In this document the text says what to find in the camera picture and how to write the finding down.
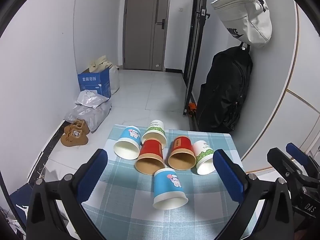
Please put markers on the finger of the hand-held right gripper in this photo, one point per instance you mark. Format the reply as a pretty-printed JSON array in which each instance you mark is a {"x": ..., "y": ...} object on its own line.
[
  {"x": 282, "y": 165},
  {"x": 300, "y": 156}
]

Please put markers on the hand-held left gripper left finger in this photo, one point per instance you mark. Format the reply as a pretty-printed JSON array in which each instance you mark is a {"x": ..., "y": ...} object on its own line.
[{"x": 92, "y": 173}]

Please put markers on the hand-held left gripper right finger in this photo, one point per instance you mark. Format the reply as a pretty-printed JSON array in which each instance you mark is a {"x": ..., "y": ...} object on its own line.
[{"x": 230, "y": 177}]

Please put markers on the blue rabbit print paper cup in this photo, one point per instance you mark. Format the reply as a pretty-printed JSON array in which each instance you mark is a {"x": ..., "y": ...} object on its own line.
[
  {"x": 128, "y": 140},
  {"x": 168, "y": 187}
]

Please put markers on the white shoulder bag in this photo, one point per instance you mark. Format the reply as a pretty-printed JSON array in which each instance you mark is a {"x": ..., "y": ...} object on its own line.
[{"x": 247, "y": 17}]

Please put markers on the white green print paper cup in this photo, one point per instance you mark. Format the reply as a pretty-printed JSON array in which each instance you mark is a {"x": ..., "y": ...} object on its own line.
[
  {"x": 203, "y": 155},
  {"x": 155, "y": 130}
]

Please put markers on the red paper cup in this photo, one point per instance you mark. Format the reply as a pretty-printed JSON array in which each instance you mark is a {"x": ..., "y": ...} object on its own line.
[
  {"x": 182, "y": 150},
  {"x": 150, "y": 152}
]

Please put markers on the brown shoe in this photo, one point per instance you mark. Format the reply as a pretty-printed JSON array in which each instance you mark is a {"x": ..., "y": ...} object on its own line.
[
  {"x": 77, "y": 127},
  {"x": 73, "y": 138}
]

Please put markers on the blue checked tablecloth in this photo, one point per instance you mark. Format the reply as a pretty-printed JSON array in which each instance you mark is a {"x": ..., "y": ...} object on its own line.
[{"x": 125, "y": 205}]

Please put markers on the grey plastic parcel bag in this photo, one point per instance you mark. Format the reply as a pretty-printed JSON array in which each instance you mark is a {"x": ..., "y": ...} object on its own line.
[
  {"x": 95, "y": 116},
  {"x": 91, "y": 98}
]

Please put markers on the blue bag white figure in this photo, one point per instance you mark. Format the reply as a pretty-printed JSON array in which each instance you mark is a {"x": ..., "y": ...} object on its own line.
[{"x": 21, "y": 202}]

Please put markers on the orange small object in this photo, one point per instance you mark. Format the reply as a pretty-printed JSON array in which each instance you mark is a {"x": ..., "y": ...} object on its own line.
[{"x": 192, "y": 108}]

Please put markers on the black backpack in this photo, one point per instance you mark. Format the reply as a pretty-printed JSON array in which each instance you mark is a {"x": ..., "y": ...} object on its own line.
[{"x": 222, "y": 92}]

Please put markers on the blue cardboard box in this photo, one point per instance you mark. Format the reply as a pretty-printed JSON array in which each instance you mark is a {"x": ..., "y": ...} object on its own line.
[{"x": 95, "y": 83}]

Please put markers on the white sack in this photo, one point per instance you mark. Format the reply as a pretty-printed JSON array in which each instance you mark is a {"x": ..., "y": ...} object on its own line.
[{"x": 114, "y": 78}]

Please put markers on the beige cloth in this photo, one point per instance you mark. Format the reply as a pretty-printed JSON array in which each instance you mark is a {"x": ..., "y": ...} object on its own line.
[{"x": 100, "y": 63}]

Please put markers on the grey brown door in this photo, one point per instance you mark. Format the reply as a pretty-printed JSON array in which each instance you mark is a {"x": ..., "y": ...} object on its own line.
[{"x": 142, "y": 30}]

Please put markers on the black metal door frame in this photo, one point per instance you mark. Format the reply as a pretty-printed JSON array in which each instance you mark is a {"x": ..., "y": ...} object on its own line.
[{"x": 197, "y": 42}]

